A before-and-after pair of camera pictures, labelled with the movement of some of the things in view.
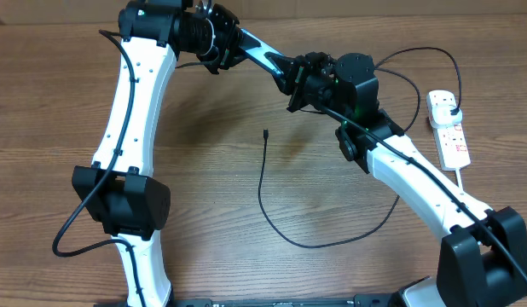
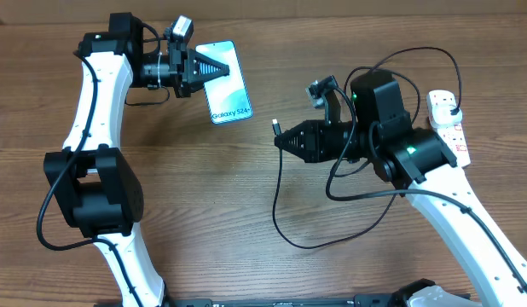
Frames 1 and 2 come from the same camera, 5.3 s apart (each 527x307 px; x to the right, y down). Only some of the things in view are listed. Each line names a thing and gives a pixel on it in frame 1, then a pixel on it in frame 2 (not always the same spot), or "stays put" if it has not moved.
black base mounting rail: (368, 300) stays put
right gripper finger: (290, 68) -> (296, 140)
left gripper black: (227, 58) -> (186, 79)
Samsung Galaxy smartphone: (255, 49) -> (227, 98)
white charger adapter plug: (441, 116) stays put
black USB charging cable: (352, 237) -> (392, 200)
